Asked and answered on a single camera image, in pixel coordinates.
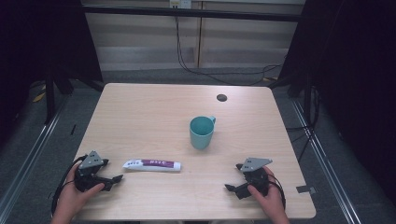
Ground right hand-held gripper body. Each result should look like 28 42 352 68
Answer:
235 157 274 201

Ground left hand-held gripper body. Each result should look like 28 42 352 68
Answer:
74 150 114 193

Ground white and purple toothpaste tube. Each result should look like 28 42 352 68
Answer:
121 159 182 173

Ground teal cup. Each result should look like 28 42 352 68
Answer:
189 115 217 150

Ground person's right hand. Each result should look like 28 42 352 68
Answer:
247 165 290 224

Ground person's left hand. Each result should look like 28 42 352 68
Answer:
50 163 106 224

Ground grey tape piece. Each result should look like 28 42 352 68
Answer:
295 185 318 194

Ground black metal stand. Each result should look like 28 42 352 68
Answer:
268 70 314 125
44 66 106 126

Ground yellow floor tape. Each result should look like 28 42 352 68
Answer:
32 83 48 104

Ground dark curtain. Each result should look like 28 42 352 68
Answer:
278 0 396 204
0 0 105 141

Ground black horizontal bar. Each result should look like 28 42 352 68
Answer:
82 4 304 23

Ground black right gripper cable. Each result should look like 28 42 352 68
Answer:
266 174 287 210

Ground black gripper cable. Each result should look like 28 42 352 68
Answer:
50 154 89 217
266 174 287 210

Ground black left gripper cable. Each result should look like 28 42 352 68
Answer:
50 154 89 217

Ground metal floor rail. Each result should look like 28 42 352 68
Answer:
290 98 363 224
0 94 70 217

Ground black floor cables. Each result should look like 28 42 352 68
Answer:
285 87 322 163

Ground long black wall cable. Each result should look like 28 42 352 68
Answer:
174 7 285 87

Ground white wall socket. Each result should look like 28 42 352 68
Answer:
169 0 192 9

